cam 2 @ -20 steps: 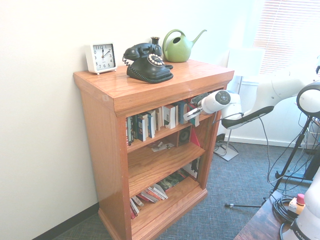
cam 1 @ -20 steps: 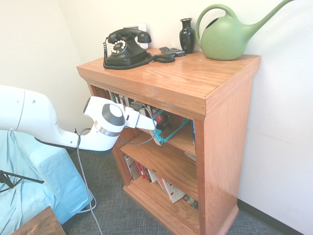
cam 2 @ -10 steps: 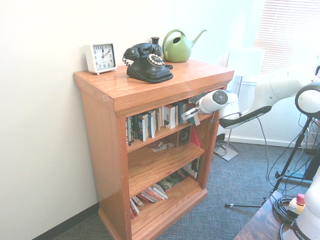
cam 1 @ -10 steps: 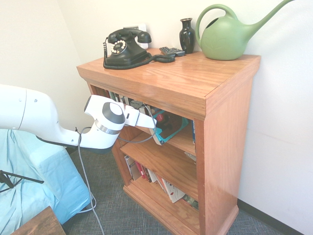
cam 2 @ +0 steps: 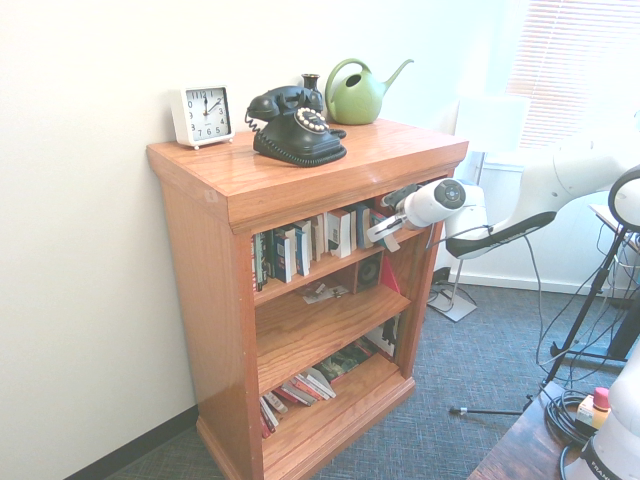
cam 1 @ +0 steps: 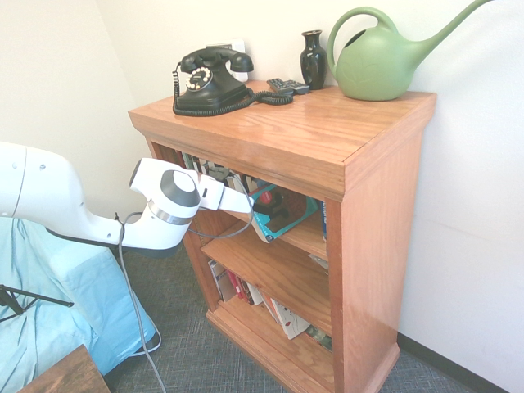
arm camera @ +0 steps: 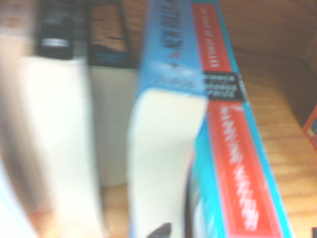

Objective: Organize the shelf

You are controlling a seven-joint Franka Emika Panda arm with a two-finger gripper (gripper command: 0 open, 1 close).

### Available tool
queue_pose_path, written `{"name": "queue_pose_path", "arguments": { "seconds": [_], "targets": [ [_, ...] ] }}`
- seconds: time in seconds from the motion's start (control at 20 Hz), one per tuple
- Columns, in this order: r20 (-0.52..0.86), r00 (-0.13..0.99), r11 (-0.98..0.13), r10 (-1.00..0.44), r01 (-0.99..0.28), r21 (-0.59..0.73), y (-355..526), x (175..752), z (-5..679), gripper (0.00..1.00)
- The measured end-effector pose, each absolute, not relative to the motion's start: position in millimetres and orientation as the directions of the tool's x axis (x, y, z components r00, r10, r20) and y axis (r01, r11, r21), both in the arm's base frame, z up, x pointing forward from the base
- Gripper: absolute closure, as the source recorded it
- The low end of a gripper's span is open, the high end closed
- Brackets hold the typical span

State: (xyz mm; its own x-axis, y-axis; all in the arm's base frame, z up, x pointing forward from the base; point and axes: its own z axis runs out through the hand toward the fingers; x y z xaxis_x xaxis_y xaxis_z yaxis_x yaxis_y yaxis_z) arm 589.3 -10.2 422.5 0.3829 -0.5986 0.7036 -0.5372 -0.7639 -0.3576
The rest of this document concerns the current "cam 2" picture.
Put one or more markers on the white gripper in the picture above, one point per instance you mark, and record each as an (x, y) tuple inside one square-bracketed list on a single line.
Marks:
[(385, 229)]

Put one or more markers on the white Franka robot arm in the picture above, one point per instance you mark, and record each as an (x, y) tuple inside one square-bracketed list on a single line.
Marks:
[(550, 180)]

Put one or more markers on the blue grey book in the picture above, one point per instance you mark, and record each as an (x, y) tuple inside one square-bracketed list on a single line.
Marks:
[(364, 225)]

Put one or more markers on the thick white book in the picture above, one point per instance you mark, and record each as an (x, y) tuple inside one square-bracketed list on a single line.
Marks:
[(340, 232)]

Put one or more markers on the small wooden speaker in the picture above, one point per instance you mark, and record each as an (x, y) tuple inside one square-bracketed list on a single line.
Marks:
[(369, 272)]

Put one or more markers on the red folder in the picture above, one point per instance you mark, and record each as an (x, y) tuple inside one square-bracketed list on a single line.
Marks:
[(391, 277)]

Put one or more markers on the beige paperback book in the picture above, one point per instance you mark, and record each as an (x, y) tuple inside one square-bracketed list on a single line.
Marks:
[(316, 237)]

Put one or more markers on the blue paperback book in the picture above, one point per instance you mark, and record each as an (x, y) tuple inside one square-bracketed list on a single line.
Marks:
[(302, 250)]

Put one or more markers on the scattered paper cards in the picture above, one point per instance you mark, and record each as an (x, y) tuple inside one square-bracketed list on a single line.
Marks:
[(322, 292)]

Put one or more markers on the dark blue white book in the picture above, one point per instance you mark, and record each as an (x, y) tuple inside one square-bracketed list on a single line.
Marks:
[(284, 257)]

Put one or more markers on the black and white book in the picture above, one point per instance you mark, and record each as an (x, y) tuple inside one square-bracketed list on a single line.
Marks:
[(387, 337)]

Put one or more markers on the dark green book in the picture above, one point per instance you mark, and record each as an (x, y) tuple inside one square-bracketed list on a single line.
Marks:
[(268, 255)]

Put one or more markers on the black vintage rotary telephone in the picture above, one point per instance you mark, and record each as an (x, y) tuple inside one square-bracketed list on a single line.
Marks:
[(295, 140)]

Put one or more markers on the green watering can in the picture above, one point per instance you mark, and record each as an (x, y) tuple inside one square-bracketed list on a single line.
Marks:
[(355, 102)]

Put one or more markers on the dark green magazine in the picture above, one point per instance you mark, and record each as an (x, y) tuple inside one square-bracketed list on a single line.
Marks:
[(345, 362)]

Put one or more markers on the white floor lamp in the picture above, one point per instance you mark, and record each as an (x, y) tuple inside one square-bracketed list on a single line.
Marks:
[(492, 125)]

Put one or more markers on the small black vase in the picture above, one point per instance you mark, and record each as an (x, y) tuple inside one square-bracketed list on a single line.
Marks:
[(310, 82)]

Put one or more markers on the red and white book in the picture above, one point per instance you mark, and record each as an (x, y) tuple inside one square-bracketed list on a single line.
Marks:
[(307, 387)]

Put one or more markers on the wooden bookshelf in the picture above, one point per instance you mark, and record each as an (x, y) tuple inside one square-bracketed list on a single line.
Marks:
[(200, 300)]

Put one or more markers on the black tripod stand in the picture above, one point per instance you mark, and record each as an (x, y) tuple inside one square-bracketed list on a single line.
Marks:
[(492, 411)]

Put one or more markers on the white square alarm clock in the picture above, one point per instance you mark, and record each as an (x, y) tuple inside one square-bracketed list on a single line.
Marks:
[(202, 117)]

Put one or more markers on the red white striped book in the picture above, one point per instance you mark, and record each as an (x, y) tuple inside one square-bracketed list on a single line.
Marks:
[(270, 415)]

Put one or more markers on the white window blinds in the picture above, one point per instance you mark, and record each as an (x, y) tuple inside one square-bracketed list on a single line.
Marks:
[(575, 75)]

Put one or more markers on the red emergency stop button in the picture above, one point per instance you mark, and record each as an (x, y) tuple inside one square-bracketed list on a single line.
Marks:
[(595, 410)]

